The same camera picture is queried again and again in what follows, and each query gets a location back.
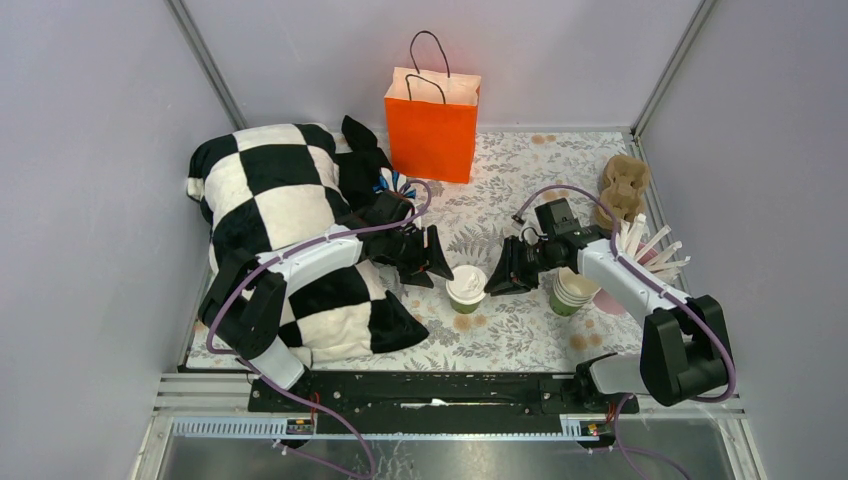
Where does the floral table mat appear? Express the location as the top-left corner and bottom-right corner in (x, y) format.
(185, 131), (690, 374)

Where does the orange paper bag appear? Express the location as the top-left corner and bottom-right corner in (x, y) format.
(384, 30), (482, 184)

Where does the pink cup of stirrers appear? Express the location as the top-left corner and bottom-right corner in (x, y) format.
(579, 213), (691, 320)

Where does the green paper coffee cup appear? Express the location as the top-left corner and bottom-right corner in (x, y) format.
(450, 293), (486, 314)

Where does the white plastic cup lid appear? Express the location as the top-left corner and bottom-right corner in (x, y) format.
(446, 265), (487, 305)

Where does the brown cardboard cup carrier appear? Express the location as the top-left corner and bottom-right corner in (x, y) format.
(600, 155), (651, 223)

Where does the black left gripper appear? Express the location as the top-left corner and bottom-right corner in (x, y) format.
(383, 224), (454, 288)

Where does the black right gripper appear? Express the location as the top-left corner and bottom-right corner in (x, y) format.
(482, 235), (562, 297)

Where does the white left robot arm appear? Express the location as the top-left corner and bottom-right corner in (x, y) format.
(198, 191), (454, 411)

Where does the stack of green paper cups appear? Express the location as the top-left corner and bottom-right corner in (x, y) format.
(549, 267), (601, 317)

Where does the blue white striped cloth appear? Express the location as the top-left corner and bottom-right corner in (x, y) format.
(373, 167), (416, 199)

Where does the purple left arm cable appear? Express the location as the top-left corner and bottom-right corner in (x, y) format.
(205, 178), (433, 480)

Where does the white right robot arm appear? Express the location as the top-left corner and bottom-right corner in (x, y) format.
(484, 199), (736, 412)

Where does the black white checkered blanket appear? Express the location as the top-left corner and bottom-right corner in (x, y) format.
(185, 115), (431, 368)

